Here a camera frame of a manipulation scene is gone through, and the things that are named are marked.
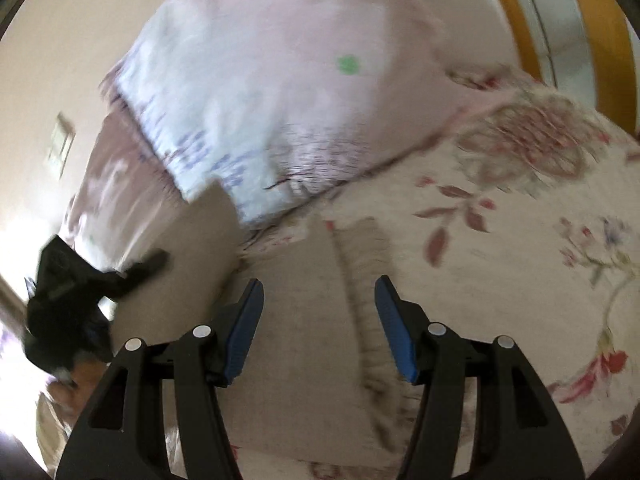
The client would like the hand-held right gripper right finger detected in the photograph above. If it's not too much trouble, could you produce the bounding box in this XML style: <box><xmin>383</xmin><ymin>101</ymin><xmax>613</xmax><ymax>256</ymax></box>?
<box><xmin>374</xmin><ymin>275</ymin><xmax>586</xmax><ymax>480</ymax></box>

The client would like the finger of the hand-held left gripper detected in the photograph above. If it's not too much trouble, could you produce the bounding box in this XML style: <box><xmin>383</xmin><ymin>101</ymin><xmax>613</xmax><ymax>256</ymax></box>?
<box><xmin>100</xmin><ymin>249</ymin><xmax>171</xmax><ymax>302</ymax></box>

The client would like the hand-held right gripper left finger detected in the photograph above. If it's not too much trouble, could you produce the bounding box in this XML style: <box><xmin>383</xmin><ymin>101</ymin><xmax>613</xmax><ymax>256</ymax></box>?
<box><xmin>54</xmin><ymin>277</ymin><xmax>266</xmax><ymax>480</ymax></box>

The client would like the beige cable knit sweater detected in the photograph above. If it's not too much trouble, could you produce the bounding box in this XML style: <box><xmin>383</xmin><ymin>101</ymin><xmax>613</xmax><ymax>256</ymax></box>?
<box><xmin>107</xmin><ymin>180</ymin><xmax>483</xmax><ymax>467</ymax></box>

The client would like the floral bed sheet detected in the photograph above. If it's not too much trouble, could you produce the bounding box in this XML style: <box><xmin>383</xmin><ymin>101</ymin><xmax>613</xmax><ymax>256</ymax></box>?
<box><xmin>240</xmin><ymin>65</ymin><xmax>640</xmax><ymax>480</ymax></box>

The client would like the pink and blue floral pillow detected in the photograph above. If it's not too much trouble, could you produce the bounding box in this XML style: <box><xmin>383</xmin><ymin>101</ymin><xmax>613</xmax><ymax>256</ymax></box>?
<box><xmin>102</xmin><ymin>0</ymin><xmax>521</xmax><ymax>228</ymax></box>

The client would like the wall switch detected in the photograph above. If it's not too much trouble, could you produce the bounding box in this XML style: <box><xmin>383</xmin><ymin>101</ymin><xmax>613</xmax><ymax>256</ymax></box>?
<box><xmin>47</xmin><ymin>111</ymin><xmax>77</xmax><ymax>179</ymax></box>

